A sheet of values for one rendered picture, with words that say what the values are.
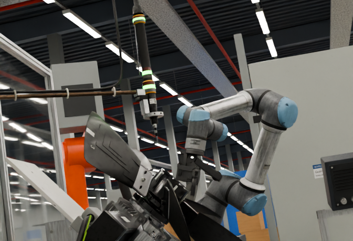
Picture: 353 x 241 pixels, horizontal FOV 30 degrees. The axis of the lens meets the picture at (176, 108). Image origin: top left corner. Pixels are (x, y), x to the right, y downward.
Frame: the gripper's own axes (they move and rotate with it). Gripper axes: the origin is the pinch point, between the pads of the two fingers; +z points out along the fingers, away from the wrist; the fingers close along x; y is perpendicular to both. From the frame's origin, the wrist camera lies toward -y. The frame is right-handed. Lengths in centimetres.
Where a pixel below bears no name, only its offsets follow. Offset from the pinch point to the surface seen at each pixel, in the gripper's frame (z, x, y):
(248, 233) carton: 21, -904, -14
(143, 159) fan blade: -13.0, 16.5, 17.6
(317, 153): -44, -157, -55
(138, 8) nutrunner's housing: -65, 24, 26
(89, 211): 6, 63, 22
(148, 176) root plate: -6.6, 35.2, 11.8
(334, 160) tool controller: -24, -7, -49
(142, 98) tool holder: -32.7, 25.8, 19.5
